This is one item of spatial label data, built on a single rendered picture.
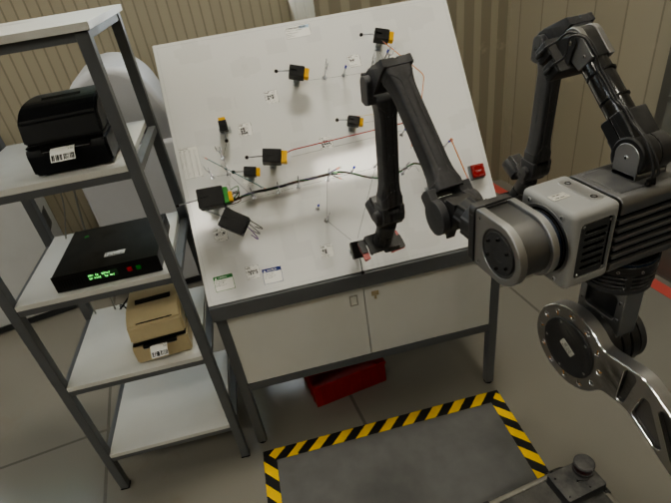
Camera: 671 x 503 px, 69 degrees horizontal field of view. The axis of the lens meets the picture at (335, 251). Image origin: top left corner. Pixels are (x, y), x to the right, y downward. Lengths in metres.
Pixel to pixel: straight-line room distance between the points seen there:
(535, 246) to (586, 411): 1.78
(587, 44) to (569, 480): 1.46
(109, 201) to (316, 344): 1.77
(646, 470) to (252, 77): 2.21
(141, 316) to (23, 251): 1.76
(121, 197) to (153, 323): 1.45
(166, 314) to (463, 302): 1.22
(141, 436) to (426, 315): 1.35
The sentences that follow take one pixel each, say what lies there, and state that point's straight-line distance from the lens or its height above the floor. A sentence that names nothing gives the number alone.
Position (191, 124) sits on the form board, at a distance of 1.98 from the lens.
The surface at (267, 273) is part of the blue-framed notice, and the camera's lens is 1.83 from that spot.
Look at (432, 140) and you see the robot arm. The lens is 1.08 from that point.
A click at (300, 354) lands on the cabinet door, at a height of 0.50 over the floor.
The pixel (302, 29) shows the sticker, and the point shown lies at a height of 1.66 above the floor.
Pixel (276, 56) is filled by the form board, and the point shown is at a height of 1.59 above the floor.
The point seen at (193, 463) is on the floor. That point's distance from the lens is 2.54.
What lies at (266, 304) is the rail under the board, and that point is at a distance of 1.85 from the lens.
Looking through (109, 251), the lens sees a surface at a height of 1.13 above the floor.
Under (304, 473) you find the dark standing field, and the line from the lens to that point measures 2.35.
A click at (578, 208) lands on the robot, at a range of 0.89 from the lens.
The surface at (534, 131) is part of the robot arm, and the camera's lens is 1.58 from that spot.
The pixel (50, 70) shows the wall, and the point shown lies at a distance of 3.95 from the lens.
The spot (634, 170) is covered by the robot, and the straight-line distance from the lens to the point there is 0.99.
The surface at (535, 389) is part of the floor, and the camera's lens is 2.61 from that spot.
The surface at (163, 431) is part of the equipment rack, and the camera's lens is 2.39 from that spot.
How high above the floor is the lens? 1.95
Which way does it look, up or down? 33 degrees down
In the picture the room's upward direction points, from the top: 9 degrees counter-clockwise
